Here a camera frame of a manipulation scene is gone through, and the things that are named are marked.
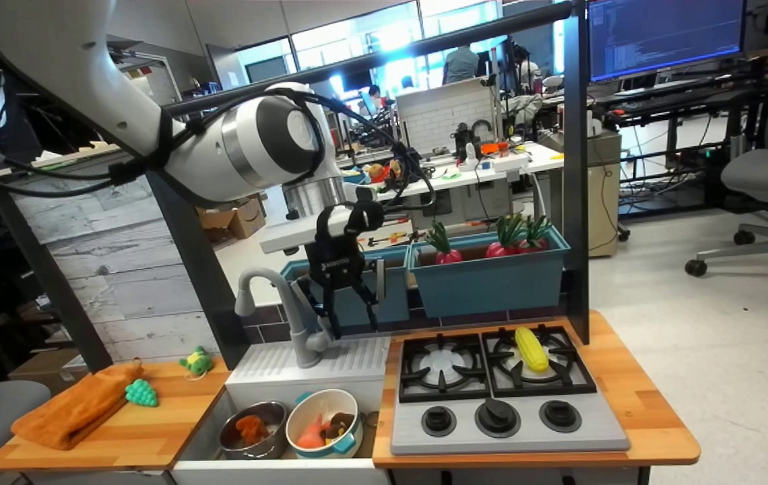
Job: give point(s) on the black stove knob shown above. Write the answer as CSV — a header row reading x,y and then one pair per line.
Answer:
x,y
496,418
562,416
441,420

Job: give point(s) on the white toy sink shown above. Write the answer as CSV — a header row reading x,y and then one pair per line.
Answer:
x,y
358,360

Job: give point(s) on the teal grape bunch toy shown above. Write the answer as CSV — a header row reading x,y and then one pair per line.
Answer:
x,y
141,392

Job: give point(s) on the teal planter box empty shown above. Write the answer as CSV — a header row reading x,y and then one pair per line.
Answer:
x,y
392,298

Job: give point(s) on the person in grey shirt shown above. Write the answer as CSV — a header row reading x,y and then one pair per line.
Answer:
x,y
462,66

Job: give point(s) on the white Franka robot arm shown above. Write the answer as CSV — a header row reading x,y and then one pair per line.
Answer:
x,y
257,144

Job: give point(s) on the orange plush toy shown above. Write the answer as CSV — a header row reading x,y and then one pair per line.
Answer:
x,y
249,430

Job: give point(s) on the stainless steel bowl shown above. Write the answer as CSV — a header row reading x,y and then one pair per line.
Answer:
x,y
269,447

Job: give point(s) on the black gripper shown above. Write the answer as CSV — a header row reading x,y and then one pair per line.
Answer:
x,y
335,259

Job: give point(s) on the green bowl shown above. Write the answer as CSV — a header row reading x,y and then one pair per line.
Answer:
x,y
346,400

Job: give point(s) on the grey toy faucet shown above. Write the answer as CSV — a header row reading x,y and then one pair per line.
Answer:
x,y
296,345

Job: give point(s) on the beige cabinet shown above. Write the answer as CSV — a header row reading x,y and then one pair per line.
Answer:
x,y
602,190

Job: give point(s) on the yellow corn toy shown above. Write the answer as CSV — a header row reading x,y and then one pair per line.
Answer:
x,y
532,350

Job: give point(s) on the black metal frame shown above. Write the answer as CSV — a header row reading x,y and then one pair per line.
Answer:
x,y
189,251

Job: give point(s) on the computer monitor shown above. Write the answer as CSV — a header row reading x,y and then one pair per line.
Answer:
x,y
668,35

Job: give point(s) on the teal planter box with plants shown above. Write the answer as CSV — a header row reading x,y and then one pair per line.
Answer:
x,y
490,283

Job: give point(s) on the yellow-green toy fruit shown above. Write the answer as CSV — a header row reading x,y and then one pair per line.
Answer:
x,y
195,362

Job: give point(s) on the red radish toy plant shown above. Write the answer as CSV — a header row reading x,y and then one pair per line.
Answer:
x,y
507,237
536,233
441,244

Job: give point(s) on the white panel board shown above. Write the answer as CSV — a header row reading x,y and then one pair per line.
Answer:
x,y
446,117

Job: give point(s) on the pink heart plush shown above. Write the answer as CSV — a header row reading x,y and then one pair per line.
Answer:
x,y
314,434

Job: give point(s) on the black computer desk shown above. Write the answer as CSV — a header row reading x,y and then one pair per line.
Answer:
x,y
679,97

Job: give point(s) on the grey toy stove top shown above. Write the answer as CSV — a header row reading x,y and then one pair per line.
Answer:
x,y
507,438

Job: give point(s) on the black stove grate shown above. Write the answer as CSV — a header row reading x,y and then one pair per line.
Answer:
x,y
575,379
468,384

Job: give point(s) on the cardboard box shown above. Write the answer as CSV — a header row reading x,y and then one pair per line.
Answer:
x,y
236,215

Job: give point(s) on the white work desk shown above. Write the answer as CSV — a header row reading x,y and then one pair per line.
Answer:
x,y
481,175

